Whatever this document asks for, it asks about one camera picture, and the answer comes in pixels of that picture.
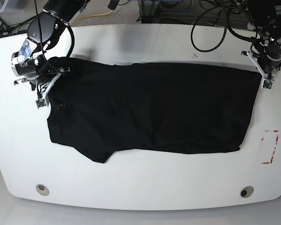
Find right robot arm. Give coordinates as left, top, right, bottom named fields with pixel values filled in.
left=11, top=0, right=89, bottom=85

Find black box under table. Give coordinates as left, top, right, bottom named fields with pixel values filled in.
left=141, top=15, right=162, bottom=24

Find red tape marking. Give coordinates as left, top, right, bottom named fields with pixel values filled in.
left=258, top=130, right=279, bottom=165

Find table grommet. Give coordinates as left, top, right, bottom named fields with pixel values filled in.
left=240, top=186, right=254, bottom=198
left=36, top=184, right=49, bottom=196

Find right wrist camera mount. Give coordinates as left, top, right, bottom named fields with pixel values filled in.
left=36, top=67, right=70, bottom=109

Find right table grommet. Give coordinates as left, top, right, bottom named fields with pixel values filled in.
left=240, top=186, right=254, bottom=198

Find black T-shirt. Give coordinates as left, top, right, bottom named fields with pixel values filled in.
left=47, top=57, right=261, bottom=163

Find yellow cable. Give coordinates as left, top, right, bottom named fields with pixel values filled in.
left=74, top=7, right=114, bottom=26

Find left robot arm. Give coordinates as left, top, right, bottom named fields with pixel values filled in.
left=244, top=0, right=281, bottom=73

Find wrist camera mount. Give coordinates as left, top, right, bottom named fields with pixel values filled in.
left=36, top=67, right=70, bottom=109
left=241, top=51, right=281, bottom=90

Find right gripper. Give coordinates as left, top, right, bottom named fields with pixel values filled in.
left=11, top=52, right=49, bottom=84

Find left table grommet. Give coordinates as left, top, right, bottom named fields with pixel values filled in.
left=36, top=184, right=49, bottom=196

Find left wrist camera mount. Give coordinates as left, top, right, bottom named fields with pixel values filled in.
left=241, top=51, right=281, bottom=90

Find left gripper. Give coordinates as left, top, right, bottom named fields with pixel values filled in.
left=259, top=32, right=281, bottom=70

